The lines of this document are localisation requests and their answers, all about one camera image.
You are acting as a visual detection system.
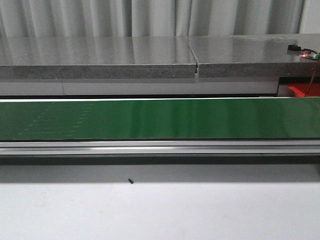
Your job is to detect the right grey stone slab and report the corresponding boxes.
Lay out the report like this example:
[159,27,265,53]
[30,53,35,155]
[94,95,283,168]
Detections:
[187,34,320,78]

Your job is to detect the grey stone slab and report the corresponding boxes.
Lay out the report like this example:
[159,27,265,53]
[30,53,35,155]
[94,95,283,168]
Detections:
[187,34,320,78]
[0,36,197,79]

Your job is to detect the green conveyor belt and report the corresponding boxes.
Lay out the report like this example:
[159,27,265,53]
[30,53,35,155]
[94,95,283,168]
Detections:
[0,97,320,141]

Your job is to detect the red plastic bin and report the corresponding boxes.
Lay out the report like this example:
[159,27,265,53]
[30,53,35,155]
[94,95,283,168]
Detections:
[288,83,320,98]

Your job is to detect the left grey stone slab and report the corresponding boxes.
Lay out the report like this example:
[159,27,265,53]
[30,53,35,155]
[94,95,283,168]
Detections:
[0,36,197,79]

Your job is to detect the small black device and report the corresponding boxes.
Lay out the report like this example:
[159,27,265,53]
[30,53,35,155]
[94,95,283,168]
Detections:
[287,44,302,52]

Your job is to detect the circuit board with red light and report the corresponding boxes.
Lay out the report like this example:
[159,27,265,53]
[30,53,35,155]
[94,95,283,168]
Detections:
[300,49,320,60]

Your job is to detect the grey pleated curtain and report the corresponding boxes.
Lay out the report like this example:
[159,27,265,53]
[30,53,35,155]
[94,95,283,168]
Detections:
[0,0,305,37]

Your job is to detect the aluminium conveyor frame rail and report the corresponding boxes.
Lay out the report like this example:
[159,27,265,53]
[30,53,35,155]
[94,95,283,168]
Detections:
[0,139,320,156]

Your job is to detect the thin red wire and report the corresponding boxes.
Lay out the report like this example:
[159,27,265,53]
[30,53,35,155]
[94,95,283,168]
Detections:
[305,58,320,97]

